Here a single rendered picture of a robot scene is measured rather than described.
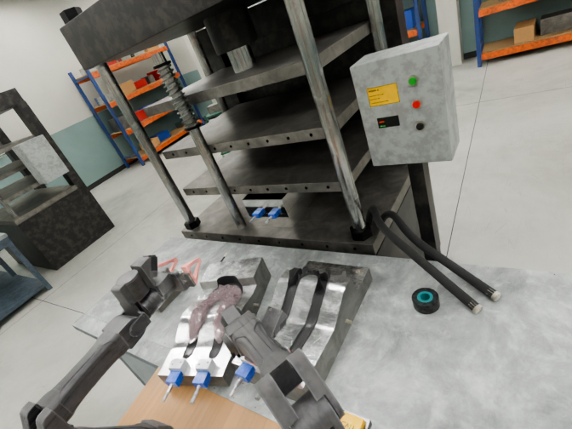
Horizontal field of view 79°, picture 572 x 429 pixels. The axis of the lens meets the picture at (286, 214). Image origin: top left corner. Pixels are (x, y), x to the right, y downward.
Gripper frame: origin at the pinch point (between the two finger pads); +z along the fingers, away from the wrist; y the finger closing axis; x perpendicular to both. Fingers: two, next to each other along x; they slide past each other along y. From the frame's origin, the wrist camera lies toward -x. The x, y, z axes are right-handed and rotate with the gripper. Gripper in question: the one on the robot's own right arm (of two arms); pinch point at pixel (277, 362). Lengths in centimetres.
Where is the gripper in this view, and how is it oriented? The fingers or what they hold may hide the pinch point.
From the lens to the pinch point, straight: 101.6
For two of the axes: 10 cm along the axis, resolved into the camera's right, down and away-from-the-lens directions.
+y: -8.5, -1.6, 5.0
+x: -4.0, 8.1, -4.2
